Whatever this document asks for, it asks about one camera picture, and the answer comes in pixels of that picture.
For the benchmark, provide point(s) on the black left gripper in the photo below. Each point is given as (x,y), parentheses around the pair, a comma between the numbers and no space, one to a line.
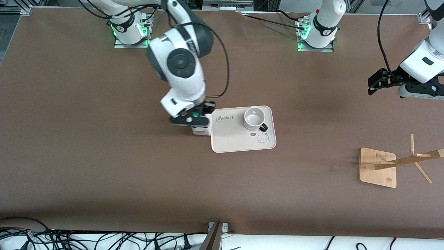
(393,77)

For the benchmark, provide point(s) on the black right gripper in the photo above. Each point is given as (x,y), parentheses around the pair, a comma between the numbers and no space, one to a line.
(208,105)

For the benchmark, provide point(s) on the blue milk carton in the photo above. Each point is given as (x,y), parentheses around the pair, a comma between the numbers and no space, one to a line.
(203,131)

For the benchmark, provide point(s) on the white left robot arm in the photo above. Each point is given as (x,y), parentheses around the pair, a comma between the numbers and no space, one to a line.
(326,21)

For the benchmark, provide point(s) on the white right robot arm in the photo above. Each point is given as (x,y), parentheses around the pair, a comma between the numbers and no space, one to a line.
(180,62)

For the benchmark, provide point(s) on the wooden cup rack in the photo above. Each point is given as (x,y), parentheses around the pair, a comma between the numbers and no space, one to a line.
(378,170)

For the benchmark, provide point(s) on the beige rabbit tray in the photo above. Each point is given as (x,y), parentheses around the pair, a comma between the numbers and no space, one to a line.
(239,139)

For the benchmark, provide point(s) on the white power strip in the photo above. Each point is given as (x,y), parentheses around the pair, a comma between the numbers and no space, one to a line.
(225,6)

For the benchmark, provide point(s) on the aluminium profile bar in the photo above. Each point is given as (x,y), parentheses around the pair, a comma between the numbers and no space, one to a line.
(213,239)

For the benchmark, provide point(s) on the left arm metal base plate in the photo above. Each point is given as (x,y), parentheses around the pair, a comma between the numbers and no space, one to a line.
(315,49)

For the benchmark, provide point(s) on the metal corner bracket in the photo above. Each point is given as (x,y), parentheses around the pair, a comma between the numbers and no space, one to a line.
(424,18)
(27,9)

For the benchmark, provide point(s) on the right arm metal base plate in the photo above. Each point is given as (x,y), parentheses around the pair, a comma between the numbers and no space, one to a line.
(131,46)

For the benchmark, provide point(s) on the metal mounting bracket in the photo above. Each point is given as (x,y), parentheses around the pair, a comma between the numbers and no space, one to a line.
(225,227)

